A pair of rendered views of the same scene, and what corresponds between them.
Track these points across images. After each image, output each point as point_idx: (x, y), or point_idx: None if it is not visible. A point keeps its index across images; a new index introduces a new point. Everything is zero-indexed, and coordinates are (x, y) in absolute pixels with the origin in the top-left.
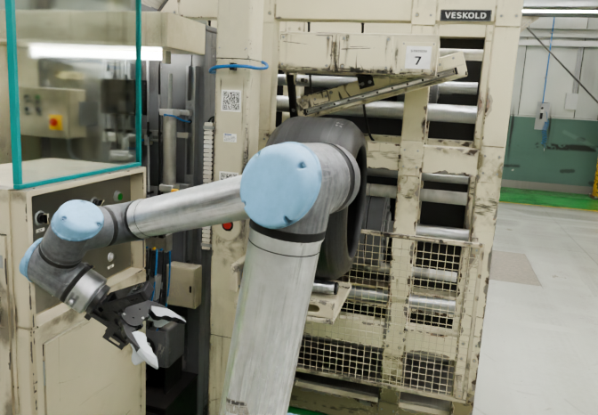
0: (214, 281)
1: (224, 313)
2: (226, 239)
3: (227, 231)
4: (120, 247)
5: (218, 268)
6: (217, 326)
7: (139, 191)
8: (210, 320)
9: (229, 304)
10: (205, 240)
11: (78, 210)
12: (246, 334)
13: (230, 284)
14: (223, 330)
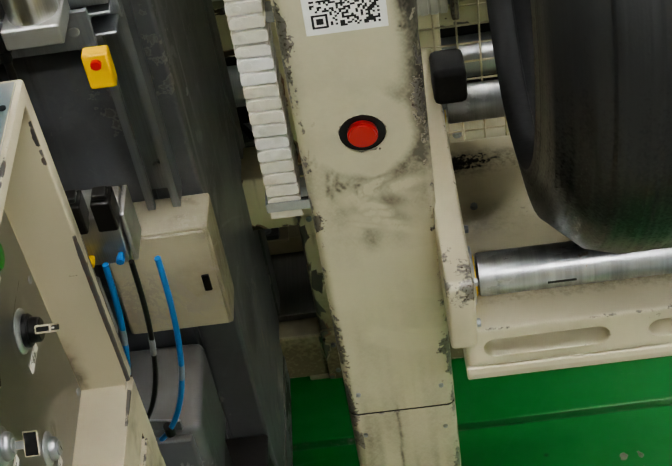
0: (345, 295)
1: (395, 361)
2: (366, 174)
3: (364, 150)
4: (49, 384)
5: (351, 259)
6: (376, 393)
7: (29, 173)
8: (348, 385)
9: (406, 335)
10: (279, 194)
11: None
12: None
13: (456, 334)
14: (399, 397)
